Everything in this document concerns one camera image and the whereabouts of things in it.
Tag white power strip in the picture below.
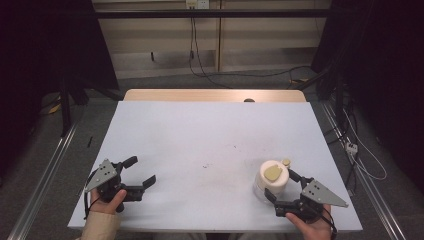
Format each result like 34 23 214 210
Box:
345 141 359 156

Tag black horizontal bar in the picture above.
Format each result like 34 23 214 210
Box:
94 9 332 20

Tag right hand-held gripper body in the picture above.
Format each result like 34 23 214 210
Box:
273 177 350 221

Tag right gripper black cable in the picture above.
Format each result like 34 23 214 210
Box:
319 208 338 240

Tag aluminium floor rail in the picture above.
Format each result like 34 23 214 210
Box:
7 122 80 240
320 101 407 240

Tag wooden table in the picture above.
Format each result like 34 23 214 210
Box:
123 88 307 103

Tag white cable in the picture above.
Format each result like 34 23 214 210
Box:
342 109 388 182

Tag black floor cable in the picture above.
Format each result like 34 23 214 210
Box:
229 65 313 80

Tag wooden vertical post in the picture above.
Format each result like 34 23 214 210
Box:
215 0 224 73

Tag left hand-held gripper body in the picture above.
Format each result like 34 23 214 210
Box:
85 158 145 204

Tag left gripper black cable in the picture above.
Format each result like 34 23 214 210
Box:
83 179 101 220

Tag white wall socket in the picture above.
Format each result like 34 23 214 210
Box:
185 0 211 10

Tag black curtain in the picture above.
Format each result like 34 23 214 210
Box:
0 0 120 178
310 0 424 193

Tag yellow floor object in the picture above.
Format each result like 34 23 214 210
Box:
47 96 63 115

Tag person's right hand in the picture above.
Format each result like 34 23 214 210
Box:
285 203 335 240

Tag black hanging cable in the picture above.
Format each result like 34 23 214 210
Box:
188 16 232 90

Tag person's left hand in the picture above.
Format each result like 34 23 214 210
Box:
88 188 128 215

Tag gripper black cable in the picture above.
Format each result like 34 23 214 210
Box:
319 208 338 240
83 179 101 220

